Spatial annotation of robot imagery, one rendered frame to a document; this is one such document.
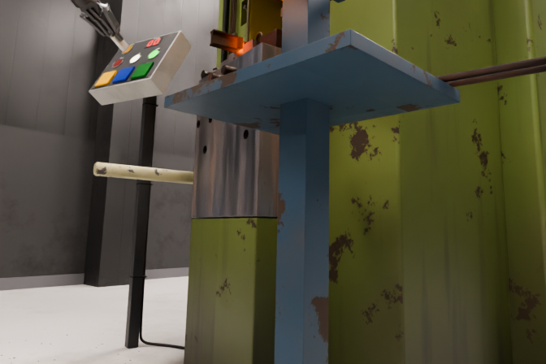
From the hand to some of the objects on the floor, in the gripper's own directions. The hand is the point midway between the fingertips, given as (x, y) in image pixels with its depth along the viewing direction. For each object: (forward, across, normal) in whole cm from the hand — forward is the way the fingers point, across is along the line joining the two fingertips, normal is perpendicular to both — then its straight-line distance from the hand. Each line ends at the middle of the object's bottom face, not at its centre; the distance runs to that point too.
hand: (119, 41), depth 155 cm
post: (+74, -9, -82) cm, 111 cm away
